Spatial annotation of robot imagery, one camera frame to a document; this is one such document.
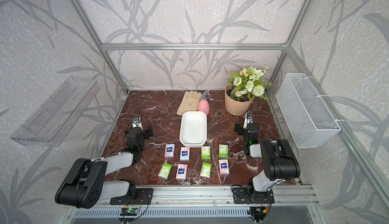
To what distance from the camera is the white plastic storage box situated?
914mm

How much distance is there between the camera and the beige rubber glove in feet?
3.62

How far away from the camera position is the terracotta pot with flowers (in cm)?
84
